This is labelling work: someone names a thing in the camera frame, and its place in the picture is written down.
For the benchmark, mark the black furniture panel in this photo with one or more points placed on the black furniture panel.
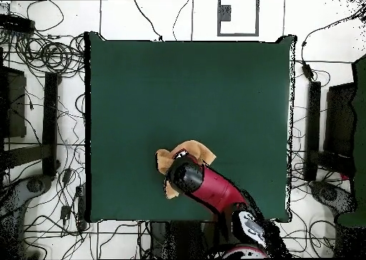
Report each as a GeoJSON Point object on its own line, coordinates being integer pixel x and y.
{"type": "Point", "coordinates": [340, 120]}
{"type": "Point", "coordinates": [14, 105]}

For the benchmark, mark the orange terry towel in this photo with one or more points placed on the orange terry towel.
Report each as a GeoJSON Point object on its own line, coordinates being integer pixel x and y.
{"type": "Point", "coordinates": [194, 147]}

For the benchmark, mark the green hanging cloth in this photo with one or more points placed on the green hanging cloth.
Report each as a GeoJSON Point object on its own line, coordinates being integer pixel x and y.
{"type": "Point", "coordinates": [360, 128]}

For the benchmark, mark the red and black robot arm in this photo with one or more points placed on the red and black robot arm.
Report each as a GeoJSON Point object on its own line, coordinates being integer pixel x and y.
{"type": "Point", "coordinates": [217, 188]}

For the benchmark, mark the dark grey block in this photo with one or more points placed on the dark grey block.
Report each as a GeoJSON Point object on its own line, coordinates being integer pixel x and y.
{"type": "Point", "coordinates": [226, 14]}

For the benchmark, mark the dark green table cloth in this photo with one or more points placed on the dark green table cloth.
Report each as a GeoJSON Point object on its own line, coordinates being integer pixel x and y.
{"type": "Point", "coordinates": [186, 85]}

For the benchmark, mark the black stand bar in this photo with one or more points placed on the black stand bar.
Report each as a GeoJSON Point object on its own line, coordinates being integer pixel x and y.
{"type": "Point", "coordinates": [313, 128]}
{"type": "Point", "coordinates": [50, 122]}

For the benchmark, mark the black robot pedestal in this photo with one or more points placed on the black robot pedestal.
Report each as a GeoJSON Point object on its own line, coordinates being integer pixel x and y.
{"type": "Point", "coordinates": [183, 240]}

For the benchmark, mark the black power strip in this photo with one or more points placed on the black power strip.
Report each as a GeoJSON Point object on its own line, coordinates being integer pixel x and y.
{"type": "Point", "coordinates": [81, 208]}
{"type": "Point", "coordinates": [17, 24]}

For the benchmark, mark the black power adapter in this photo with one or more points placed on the black power adapter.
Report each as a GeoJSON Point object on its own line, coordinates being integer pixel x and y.
{"type": "Point", "coordinates": [67, 175]}
{"type": "Point", "coordinates": [65, 212]}
{"type": "Point", "coordinates": [307, 71]}

